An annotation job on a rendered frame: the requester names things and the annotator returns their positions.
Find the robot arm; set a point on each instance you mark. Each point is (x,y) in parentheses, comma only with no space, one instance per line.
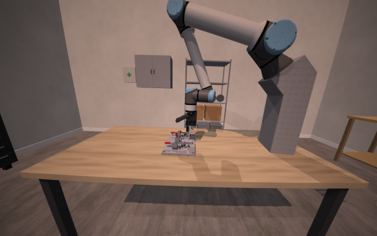
(266,42)

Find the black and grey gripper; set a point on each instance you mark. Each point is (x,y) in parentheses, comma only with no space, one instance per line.
(191,121)

